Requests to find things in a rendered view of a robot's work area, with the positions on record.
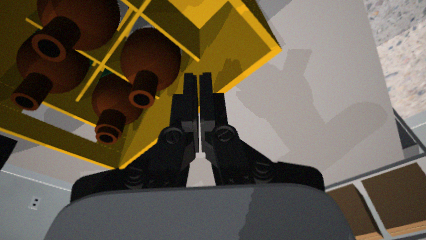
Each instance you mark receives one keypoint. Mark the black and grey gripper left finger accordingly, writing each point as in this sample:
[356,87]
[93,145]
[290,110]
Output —
[164,165]

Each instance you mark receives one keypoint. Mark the yellow translucent crate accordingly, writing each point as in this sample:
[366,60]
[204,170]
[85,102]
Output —
[217,36]

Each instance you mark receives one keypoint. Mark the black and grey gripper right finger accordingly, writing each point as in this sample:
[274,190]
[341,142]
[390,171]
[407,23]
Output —
[233,160]

